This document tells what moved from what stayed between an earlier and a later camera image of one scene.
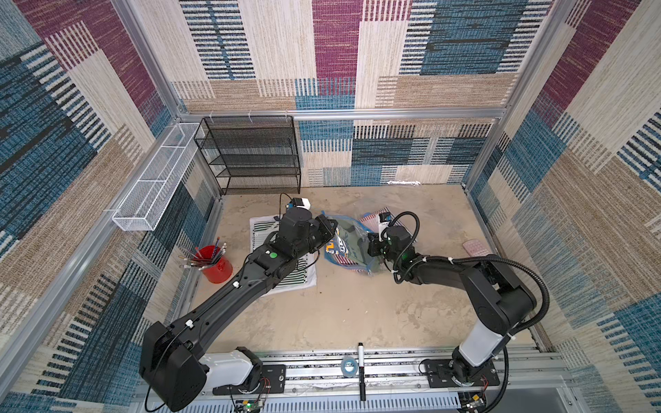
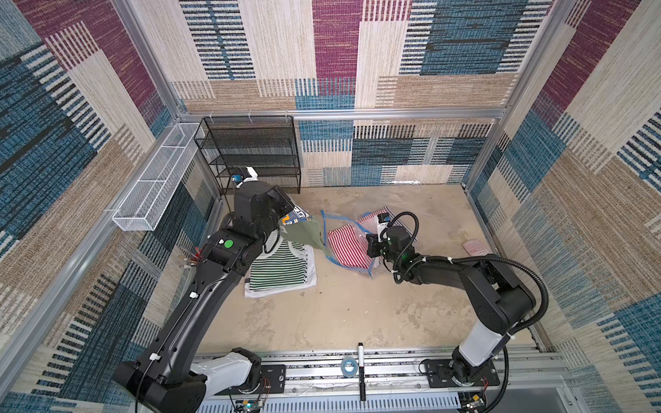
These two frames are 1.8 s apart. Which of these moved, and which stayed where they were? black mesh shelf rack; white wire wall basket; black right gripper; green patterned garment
Moved: green patterned garment
Stayed: black mesh shelf rack; black right gripper; white wire wall basket
